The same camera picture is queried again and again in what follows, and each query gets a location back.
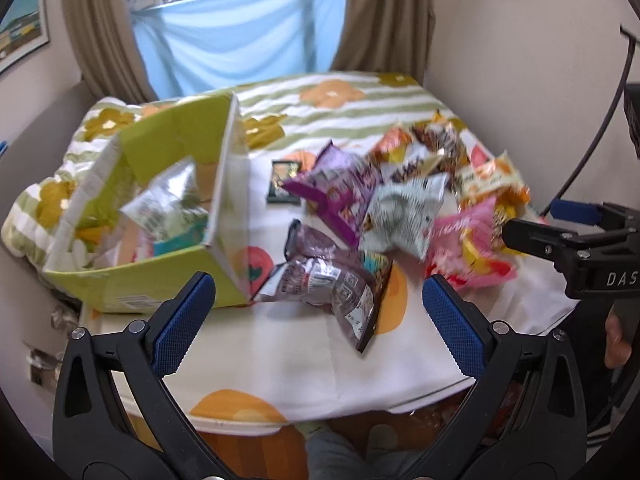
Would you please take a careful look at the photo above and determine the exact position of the dark brown snack bag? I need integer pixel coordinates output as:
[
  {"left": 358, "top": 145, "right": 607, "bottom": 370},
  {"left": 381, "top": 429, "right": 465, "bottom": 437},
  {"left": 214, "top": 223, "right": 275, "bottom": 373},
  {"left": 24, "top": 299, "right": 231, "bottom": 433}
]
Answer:
[{"left": 255, "top": 220, "right": 393, "bottom": 353}]

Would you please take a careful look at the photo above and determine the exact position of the person's right hand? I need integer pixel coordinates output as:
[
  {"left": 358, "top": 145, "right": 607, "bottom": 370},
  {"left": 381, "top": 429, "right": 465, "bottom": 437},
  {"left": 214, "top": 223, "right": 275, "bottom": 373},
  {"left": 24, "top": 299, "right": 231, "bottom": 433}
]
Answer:
[{"left": 604, "top": 310, "right": 631, "bottom": 370}]

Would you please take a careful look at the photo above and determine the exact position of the white green bag in box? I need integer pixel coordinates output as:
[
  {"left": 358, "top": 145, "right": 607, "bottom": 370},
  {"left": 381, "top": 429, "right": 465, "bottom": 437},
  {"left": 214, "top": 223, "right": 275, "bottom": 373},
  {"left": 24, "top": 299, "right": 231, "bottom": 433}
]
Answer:
[{"left": 120, "top": 157, "right": 208, "bottom": 257}]

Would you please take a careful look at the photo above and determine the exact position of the floral striped quilt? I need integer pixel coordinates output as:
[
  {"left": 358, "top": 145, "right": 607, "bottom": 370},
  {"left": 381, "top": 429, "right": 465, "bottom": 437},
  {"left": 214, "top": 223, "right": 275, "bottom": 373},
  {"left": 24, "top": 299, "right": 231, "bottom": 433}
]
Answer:
[{"left": 1, "top": 72, "right": 466, "bottom": 268}]

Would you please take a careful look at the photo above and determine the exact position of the brown curtain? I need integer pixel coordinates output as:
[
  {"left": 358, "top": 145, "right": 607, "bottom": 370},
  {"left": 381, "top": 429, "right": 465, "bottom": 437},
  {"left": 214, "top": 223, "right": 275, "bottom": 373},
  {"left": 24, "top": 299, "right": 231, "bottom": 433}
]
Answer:
[
  {"left": 61, "top": 0, "right": 157, "bottom": 104},
  {"left": 331, "top": 0, "right": 435, "bottom": 82}
]

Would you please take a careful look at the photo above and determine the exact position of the black cable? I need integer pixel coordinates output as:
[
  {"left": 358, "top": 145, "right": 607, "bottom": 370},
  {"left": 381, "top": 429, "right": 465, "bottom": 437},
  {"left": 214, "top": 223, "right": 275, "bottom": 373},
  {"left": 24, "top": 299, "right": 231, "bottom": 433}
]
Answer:
[{"left": 539, "top": 24, "right": 640, "bottom": 216}]

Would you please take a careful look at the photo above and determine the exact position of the chiffon cake packet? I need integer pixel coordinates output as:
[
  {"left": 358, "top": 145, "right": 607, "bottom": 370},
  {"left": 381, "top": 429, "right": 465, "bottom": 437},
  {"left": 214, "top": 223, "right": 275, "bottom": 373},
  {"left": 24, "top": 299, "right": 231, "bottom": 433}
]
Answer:
[{"left": 454, "top": 152, "right": 530, "bottom": 214}]

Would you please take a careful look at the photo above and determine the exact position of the light blue window sheet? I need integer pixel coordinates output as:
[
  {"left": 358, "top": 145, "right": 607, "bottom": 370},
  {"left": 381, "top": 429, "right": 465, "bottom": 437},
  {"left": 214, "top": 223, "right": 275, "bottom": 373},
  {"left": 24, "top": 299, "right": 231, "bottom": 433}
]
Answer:
[{"left": 131, "top": 0, "right": 346, "bottom": 100}]

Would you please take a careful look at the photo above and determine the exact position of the green cardboard box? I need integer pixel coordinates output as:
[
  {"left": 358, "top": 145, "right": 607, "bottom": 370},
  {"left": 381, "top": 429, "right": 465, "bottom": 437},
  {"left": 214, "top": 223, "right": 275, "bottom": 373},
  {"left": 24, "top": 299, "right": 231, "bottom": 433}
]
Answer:
[{"left": 43, "top": 93, "right": 250, "bottom": 313}]

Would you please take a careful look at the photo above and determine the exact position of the white grey snack bag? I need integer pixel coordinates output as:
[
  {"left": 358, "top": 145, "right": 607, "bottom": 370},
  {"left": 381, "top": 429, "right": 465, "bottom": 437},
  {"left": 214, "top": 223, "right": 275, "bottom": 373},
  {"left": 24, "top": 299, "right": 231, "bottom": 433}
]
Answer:
[{"left": 358, "top": 174, "right": 449, "bottom": 261}]

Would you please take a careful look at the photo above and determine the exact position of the pink snack bag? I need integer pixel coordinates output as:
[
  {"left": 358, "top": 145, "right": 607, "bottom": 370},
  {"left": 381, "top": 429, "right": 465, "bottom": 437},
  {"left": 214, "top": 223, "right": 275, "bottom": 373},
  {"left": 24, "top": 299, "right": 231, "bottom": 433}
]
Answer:
[{"left": 424, "top": 197, "right": 518, "bottom": 290}]

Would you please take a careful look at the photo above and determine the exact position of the framed landscape picture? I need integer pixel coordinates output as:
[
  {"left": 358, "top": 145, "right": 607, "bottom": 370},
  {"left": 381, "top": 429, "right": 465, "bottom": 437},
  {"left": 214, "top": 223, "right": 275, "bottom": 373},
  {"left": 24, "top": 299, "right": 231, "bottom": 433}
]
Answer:
[{"left": 0, "top": 0, "right": 50, "bottom": 74}]

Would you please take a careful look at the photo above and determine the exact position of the orange white snack bag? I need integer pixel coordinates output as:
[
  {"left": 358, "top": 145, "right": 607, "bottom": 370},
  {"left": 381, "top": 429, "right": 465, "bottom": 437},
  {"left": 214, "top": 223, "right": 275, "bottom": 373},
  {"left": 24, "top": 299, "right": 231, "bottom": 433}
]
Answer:
[{"left": 367, "top": 124, "right": 444, "bottom": 183}]

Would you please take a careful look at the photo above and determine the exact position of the left brown curtain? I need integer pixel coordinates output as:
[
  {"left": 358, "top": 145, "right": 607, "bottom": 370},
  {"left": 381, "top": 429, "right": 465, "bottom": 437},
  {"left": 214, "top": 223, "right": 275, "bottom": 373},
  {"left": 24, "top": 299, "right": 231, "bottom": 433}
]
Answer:
[{"left": 61, "top": 0, "right": 157, "bottom": 104}]

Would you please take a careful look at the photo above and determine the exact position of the purple snack bag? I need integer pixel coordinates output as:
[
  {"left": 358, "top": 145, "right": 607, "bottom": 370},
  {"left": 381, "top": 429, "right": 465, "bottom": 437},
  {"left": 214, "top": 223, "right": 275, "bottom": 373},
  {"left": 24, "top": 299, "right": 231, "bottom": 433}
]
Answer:
[{"left": 282, "top": 141, "right": 382, "bottom": 248}]

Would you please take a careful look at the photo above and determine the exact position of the right brown curtain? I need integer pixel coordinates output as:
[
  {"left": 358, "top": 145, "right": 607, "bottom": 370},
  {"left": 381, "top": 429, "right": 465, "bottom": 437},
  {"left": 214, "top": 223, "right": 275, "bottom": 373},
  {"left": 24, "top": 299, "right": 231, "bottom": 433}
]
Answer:
[{"left": 331, "top": 0, "right": 435, "bottom": 82}]

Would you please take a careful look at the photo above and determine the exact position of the brown gold snack bag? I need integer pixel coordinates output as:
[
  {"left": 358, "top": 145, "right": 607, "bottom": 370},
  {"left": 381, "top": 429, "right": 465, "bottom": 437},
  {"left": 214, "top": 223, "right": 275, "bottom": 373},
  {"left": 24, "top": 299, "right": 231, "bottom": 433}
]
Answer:
[{"left": 410, "top": 110, "right": 470, "bottom": 188}]

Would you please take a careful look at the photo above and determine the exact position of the small dark green packet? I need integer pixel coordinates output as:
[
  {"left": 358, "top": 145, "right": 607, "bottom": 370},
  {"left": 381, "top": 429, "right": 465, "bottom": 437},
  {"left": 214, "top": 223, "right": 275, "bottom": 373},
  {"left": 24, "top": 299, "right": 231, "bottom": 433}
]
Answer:
[{"left": 266, "top": 160, "right": 302, "bottom": 205}]

